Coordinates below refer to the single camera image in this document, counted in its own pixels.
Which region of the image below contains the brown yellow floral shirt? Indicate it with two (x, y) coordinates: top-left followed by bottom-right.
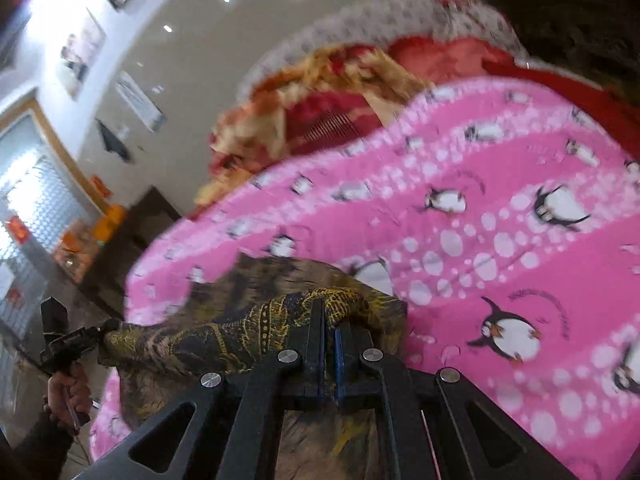
(97, 252), (408, 480)

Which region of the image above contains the person's left hand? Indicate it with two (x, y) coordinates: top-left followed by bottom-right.
(44, 361), (94, 433)

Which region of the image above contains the wall photo poster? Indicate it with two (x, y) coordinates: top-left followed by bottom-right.
(55, 10), (108, 98)

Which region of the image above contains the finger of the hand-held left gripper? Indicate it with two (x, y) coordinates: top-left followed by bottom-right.
(82, 318), (121, 345)

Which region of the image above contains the pink red embroidered pillow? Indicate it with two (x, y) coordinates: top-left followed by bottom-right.
(387, 35), (516, 86)

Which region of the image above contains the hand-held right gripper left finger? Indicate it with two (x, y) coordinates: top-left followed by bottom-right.
(75, 297), (328, 480)

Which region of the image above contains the red orange floral blanket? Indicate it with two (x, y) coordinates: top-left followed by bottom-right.
(192, 45), (436, 206)

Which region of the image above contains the grey floral pillow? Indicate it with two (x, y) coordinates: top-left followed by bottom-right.
(235, 0), (526, 106)

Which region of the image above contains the wall chart poster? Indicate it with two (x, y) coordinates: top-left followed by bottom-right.
(116, 70), (167, 133)

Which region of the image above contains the glass block window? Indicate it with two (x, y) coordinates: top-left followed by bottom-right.
(0, 100), (108, 331)

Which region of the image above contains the person's left forearm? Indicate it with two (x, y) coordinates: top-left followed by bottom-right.
(0, 412), (76, 480)

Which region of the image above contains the orange print cardboard box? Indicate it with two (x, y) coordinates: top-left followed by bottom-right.
(55, 230), (96, 281)

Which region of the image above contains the dark wooden side cabinet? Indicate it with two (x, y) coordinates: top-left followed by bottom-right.
(77, 185), (183, 311)

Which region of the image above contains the red bedsheet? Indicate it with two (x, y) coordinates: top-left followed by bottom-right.
(487, 57), (640, 161)

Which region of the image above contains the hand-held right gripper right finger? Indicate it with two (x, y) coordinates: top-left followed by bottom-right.
(334, 320), (576, 480)

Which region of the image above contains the dark carved wooden cabinet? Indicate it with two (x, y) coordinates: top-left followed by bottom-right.
(480, 0), (640, 106)

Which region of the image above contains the pink penguin print blanket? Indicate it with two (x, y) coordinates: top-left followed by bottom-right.
(90, 77), (640, 480)

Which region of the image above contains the hanging dark cloth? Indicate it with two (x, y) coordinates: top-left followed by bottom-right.
(96, 119), (135, 165)

